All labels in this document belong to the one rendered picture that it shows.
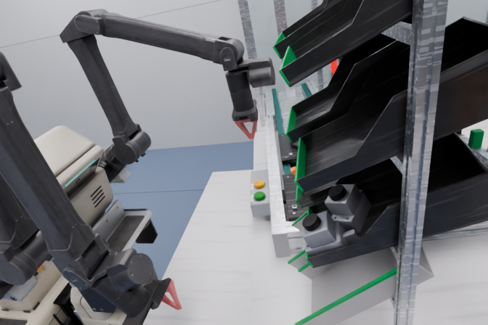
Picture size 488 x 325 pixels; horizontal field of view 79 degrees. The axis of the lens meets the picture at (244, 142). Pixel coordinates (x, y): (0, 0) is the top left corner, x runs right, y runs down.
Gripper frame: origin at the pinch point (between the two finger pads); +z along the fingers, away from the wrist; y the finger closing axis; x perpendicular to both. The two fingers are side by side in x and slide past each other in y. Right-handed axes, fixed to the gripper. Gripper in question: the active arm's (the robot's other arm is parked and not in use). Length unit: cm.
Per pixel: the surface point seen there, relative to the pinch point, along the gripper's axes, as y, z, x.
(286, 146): 38.3, 27.0, -9.2
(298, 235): -11.7, 29.8, -8.4
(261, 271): -16.5, 37.6, 4.8
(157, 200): 142, 120, 121
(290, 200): 1.3, 26.9, -7.4
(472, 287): -27, 39, -48
